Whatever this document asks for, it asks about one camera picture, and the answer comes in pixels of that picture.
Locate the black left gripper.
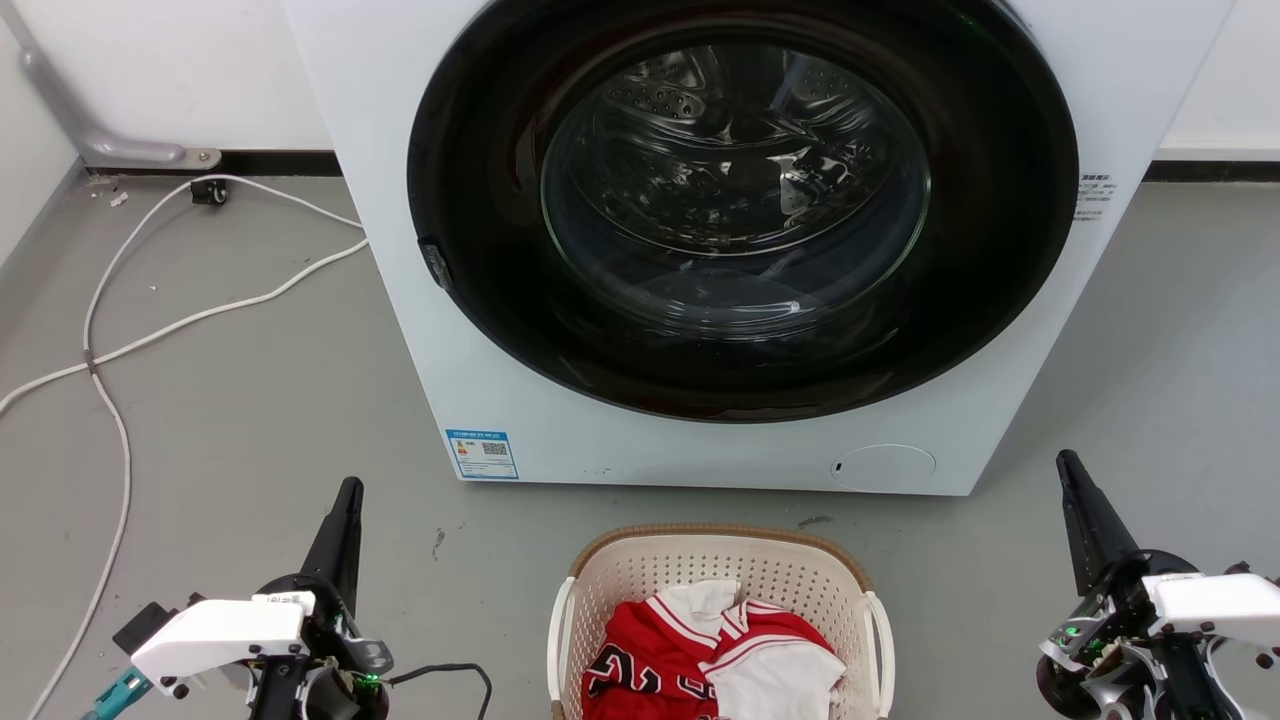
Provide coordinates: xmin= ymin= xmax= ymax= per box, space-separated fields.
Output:
xmin=247 ymin=477 xmax=395 ymax=720

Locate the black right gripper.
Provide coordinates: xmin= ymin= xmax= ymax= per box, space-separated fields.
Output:
xmin=1036 ymin=450 xmax=1280 ymax=720

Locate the cream plastic laundry basket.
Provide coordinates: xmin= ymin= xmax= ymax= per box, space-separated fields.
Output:
xmin=547 ymin=523 xmax=896 ymax=720

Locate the blue energy label sticker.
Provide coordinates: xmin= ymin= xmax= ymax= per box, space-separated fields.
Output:
xmin=445 ymin=429 xmax=520 ymax=481

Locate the white front-load washing machine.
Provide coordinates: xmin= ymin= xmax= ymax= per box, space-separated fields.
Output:
xmin=281 ymin=0 xmax=1238 ymax=497

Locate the round white filter cover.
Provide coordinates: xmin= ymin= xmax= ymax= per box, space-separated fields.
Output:
xmin=830 ymin=444 xmax=938 ymax=492

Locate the small printed text label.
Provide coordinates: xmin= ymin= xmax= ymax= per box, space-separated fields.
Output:
xmin=1074 ymin=172 xmax=1114 ymax=223

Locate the red basketball jersey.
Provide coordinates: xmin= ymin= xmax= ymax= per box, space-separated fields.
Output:
xmin=581 ymin=597 xmax=837 ymax=720

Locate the white garment with red trim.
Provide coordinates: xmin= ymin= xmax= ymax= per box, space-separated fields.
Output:
xmin=654 ymin=579 xmax=848 ymax=720

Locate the black round washer door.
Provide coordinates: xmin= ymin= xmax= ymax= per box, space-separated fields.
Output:
xmin=407 ymin=0 xmax=1080 ymax=424

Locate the grey bent floor pipe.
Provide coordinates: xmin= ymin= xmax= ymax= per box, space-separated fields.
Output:
xmin=0 ymin=0 xmax=223 ymax=170

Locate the steel washer drum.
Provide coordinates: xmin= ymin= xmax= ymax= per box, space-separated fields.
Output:
xmin=541 ymin=42 xmax=932 ymax=336

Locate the thin black cable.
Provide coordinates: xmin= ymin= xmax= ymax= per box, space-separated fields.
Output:
xmin=384 ymin=662 xmax=494 ymax=720

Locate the white power cable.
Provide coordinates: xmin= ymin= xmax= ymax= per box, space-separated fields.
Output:
xmin=0 ymin=237 xmax=371 ymax=415
xmin=26 ymin=174 xmax=367 ymax=720

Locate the teal cable connector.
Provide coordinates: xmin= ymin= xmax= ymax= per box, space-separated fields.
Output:
xmin=82 ymin=667 xmax=154 ymax=720

